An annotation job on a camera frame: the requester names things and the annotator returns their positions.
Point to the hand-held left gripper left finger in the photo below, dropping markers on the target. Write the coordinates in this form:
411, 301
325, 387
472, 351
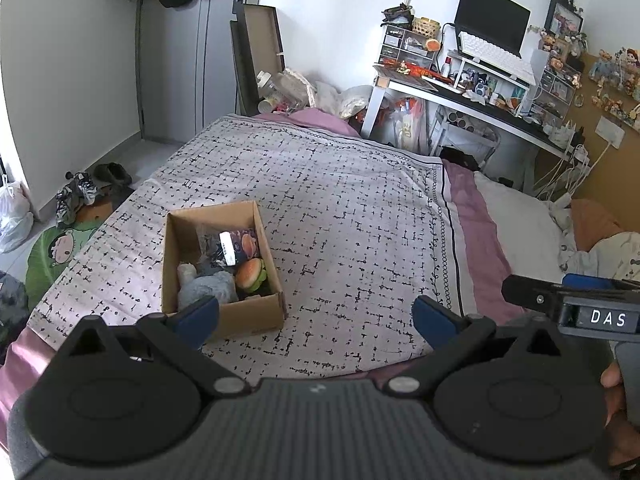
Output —
197, 317

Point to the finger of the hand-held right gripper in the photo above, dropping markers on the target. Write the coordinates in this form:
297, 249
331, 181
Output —
592, 281
530, 292

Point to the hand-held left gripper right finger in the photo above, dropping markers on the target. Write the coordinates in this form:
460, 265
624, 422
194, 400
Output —
432, 322

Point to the brown cardboard box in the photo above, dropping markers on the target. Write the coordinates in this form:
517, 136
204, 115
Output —
250, 317

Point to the burger plush toy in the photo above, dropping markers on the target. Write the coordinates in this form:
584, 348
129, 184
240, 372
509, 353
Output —
249, 272

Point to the blue snack packet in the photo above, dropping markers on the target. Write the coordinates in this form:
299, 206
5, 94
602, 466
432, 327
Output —
246, 245

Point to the person's right hand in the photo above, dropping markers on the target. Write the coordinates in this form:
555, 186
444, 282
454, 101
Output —
612, 377

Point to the grey plush toy pink ears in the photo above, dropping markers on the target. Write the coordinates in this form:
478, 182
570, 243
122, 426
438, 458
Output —
207, 287

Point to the cream patterned cloth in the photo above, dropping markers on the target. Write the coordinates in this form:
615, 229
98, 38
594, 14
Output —
615, 255

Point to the orange pillow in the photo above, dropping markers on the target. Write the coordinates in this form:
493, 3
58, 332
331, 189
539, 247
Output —
595, 220

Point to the wooden headboard panel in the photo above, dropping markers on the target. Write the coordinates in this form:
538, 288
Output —
615, 170

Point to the white black-patterned blanket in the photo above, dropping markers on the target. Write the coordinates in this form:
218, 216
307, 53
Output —
350, 210

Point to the green cartoon floor mat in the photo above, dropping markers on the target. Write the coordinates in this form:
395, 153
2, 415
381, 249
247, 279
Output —
55, 255

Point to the dark green slippers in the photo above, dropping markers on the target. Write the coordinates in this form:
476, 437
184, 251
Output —
112, 175

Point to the grey sneaker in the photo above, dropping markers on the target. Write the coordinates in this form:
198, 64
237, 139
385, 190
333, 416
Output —
87, 187
65, 205

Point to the dark bag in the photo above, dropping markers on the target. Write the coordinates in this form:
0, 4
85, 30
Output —
12, 305

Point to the acrylic desktop organizer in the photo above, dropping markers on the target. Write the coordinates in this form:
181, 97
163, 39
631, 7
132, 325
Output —
555, 92

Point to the clear plastic bag under desk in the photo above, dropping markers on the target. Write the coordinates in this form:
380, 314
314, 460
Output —
402, 122

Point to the white plastic shopping bag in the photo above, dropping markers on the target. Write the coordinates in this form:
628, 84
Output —
12, 215

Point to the white desk riser shelf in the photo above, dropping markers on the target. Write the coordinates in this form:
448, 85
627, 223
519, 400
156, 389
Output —
525, 80

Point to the row of small figurines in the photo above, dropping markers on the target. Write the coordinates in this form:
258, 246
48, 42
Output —
617, 67

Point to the white crumpled plastic bag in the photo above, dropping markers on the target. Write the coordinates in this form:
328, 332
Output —
355, 102

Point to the grey door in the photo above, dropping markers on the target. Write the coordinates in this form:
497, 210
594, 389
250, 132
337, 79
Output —
170, 85

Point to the clear plastic bottle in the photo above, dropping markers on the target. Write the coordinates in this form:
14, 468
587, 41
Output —
266, 90

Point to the white desk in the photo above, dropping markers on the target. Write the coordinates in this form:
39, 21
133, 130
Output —
395, 87

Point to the white keyboard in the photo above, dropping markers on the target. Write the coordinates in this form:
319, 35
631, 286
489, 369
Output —
495, 55

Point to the pile of clear plastic bags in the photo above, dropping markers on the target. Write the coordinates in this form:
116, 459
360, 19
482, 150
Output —
296, 87

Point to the black laptop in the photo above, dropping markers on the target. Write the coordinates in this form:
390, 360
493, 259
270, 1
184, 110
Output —
492, 15

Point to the clear drawer organizer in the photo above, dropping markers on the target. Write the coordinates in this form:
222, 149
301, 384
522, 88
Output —
400, 42

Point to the flat leaning cardboard box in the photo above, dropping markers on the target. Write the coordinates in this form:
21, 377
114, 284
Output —
260, 40

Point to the woven basket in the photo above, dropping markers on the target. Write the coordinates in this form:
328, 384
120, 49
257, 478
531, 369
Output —
425, 26

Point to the white wall socket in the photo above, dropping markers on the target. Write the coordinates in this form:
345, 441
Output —
610, 132

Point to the black picture frame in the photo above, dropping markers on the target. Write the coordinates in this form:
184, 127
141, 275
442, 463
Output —
565, 17

